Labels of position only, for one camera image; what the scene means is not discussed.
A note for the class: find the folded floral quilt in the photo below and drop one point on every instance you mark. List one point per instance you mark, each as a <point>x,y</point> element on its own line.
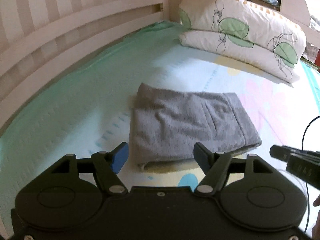
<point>244,31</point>

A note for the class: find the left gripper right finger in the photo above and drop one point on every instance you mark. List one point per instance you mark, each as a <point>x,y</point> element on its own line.
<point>214,166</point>

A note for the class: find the white wooden bed rail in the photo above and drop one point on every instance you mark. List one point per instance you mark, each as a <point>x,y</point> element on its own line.
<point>43,39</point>

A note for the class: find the grey knit pants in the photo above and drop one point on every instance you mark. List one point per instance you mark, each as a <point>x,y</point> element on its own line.
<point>166,124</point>

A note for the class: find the pastel floral bed sheet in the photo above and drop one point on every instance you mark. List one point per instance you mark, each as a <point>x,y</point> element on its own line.
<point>89,110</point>

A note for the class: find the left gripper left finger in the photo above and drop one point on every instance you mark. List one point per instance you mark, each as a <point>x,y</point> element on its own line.
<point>107,166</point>

